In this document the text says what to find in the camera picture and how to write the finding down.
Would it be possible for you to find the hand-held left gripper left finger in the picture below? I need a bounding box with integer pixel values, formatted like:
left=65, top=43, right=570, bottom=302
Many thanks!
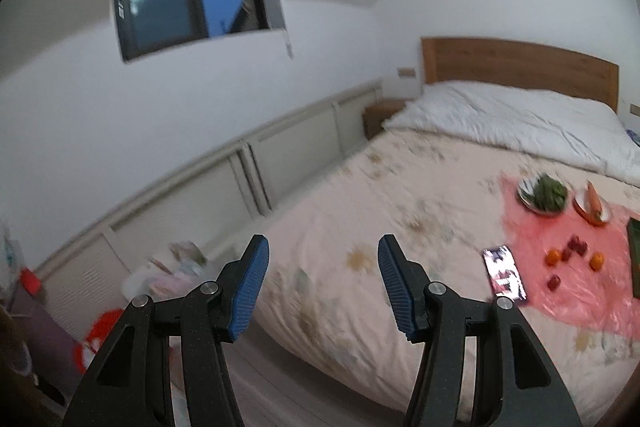
left=62, top=234, right=271, bottom=427

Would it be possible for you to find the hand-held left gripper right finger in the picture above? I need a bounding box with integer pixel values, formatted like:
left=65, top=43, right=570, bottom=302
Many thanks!
left=377, top=234, right=583, bottom=427

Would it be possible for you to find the green tray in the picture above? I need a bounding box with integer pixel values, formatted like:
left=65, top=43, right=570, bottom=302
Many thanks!
left=626, top=217, right=640, bottom=300

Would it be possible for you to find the white plastic bag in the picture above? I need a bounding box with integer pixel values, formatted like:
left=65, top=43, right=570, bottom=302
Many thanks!
left=122, top=242, right=211, bottom=303

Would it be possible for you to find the floral bed sheet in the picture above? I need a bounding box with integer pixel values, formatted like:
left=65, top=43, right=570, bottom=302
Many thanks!
left=250, top=127, right=640, bottom=427

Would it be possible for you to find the phone in red case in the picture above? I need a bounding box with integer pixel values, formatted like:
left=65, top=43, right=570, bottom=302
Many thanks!
left=482, top=245, right=529, bottom=303

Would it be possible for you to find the white plate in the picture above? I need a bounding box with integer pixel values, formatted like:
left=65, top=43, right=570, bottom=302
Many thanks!
left=517, top=177, right=568, bottom=215

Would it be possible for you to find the red and white bag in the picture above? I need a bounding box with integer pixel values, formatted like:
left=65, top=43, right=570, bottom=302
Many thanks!
left=75, top=312, right=121, bottom=375

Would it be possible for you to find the wooden nightstand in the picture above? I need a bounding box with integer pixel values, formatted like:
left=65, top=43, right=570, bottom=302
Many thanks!
left=362, top=99, right=408, bottom=140

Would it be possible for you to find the green leafy vegetable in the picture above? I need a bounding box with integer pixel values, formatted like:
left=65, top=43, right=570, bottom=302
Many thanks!
left=532, top=174, right=568, bottom=210

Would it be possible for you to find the pink plastic sheet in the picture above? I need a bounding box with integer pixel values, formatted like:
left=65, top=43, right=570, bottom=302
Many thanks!
left=500, top=174, right=640, bottom=338

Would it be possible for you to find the orange enamel dish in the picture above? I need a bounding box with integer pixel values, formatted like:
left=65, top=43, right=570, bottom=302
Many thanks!
left=574, top=189, right=613, bottom=226

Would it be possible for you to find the white duvet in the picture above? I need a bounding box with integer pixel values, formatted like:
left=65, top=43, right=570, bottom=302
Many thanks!
left=382, top=79, right=640, bottom=185

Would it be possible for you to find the carrot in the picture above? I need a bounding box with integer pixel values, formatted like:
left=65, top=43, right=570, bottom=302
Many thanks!
left=586, top=181, right=603, bottom=214

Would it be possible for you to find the wooden headboard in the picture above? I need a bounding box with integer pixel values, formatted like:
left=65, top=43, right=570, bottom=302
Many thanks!
left=420, top=37, right=621, bottom=112

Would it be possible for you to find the white wall panel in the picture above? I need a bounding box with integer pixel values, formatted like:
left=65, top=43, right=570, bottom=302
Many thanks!
left=30, top=79, right=386, bottom=343

